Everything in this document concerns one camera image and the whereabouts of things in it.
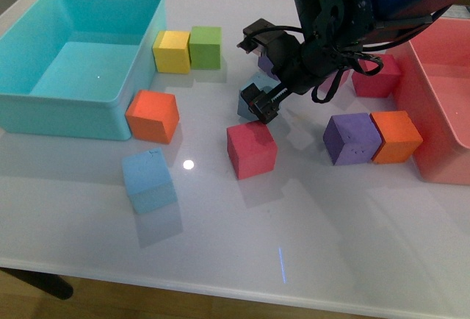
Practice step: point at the yellow foam cube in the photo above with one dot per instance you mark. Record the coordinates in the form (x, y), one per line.
(171, 52)

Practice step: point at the orange foam cube right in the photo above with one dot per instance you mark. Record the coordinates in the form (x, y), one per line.
(400, 137)

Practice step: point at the red foam cube centre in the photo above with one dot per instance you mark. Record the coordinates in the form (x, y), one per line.
(251, 149)

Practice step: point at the black table leg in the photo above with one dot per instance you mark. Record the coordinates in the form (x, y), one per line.
(49, 283)

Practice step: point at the red foam cube far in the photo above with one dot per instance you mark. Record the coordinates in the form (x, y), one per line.
(380, 85)

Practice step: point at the pink plastic bin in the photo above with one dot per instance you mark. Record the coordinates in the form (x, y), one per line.
(434, 91)

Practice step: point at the green foam cube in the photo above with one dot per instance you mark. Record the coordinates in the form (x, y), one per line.
(205, 45)

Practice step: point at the orange foam cube near bin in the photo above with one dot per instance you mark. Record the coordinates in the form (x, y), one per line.
(153, 116)

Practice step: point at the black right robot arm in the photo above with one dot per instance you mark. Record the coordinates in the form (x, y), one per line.
(334, 36)

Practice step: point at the light blue foam cube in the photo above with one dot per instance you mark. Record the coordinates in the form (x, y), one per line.
(148, 182)
(264, 83)

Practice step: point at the purple foam cube near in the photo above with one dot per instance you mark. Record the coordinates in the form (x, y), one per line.
(351, 139)

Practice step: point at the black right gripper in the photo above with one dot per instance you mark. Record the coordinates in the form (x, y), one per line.
(299, 67)

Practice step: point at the purple foam cube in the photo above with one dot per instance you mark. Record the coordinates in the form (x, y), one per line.
(266, 66)
(351, 139)

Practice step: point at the red foam cube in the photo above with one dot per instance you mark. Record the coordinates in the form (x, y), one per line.
(380, 85)
(251, 149)

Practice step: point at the teal plastic bin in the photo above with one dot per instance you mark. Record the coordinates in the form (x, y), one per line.
(72, 67)

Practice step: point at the purple foam cube far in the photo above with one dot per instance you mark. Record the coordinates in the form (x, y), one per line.
(266, 66)

